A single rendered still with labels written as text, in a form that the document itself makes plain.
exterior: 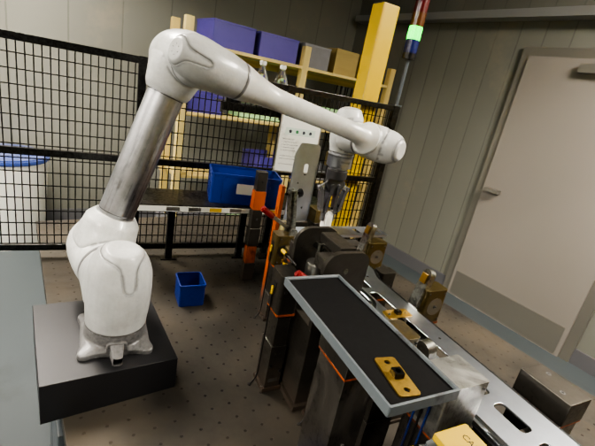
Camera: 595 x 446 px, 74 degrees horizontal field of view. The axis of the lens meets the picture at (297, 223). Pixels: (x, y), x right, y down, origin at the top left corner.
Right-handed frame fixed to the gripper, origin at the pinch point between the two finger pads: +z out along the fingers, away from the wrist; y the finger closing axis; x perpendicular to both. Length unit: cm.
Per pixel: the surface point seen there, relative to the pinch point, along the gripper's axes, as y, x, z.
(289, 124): 4, 54, -28
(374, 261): 20.6, -8.6, 13.3
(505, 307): 228, 56, 95
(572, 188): 230, 45, -12
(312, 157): 3.9, 26.5, -18.0
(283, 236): -17.8, -3.0, 5.2
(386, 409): -40, -88, -6
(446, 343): 5, -61, 10
